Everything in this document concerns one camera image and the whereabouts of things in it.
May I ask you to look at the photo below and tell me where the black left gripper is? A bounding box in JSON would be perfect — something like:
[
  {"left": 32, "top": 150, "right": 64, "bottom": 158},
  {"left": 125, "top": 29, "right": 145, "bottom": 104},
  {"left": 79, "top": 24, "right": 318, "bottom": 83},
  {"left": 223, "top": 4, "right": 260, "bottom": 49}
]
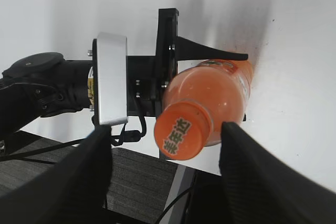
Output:
[{"left": 127, "top": 8, "right": 248, "bottom": 117}]

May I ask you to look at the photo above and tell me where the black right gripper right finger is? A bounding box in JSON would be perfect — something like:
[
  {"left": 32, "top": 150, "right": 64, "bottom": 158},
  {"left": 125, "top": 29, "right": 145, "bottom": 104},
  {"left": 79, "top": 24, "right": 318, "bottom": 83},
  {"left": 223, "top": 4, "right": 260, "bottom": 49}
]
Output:
[{"left": 219, "top": 122, "right": 335, "bottom": 223}]

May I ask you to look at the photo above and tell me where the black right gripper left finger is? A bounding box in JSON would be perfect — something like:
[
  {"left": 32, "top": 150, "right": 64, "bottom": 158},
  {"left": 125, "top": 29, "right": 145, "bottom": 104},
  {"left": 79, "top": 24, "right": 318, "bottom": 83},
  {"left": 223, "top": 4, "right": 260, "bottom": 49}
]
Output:
[{"left": 1, "top": 126, "right": 112, "bottom": 223}]

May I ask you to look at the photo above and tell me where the orange soda plastic bottle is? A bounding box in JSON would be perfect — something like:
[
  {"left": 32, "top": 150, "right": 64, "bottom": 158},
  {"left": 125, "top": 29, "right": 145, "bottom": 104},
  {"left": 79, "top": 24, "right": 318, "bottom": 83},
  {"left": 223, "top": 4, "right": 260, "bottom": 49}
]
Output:
[{"left": 162, "top": 59, "right": 254, "bottom": 147}]

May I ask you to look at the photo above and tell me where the orange bottle cap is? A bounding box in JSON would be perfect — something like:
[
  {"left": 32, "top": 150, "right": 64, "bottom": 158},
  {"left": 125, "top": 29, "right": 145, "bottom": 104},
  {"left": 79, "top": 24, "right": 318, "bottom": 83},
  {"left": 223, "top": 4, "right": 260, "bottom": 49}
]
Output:
[{"left": 154, "top": 101, "right": 213, "bottom": 161}]

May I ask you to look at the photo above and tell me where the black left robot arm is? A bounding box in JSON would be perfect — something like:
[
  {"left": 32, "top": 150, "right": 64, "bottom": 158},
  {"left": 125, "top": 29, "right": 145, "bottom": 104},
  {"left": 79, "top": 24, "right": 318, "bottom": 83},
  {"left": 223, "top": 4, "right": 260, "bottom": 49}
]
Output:
[{"left": 1, "top": 8, "right": 248, "bottom": 137}]

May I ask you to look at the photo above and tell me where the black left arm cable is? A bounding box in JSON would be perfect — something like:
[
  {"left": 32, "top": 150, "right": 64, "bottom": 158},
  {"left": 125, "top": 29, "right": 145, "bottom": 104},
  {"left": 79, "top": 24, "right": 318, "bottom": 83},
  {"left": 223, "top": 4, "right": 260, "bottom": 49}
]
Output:
[{"left": 0, "top": 98, "right": 147, "bottom": 164}]

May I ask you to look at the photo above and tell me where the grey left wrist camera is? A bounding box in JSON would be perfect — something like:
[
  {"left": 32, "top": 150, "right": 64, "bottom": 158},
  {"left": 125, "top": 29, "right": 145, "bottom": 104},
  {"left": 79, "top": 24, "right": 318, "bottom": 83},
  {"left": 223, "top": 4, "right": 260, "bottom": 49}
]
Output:
[{"left": 94, "top": 32, "right": 128, "bottom": 126}]

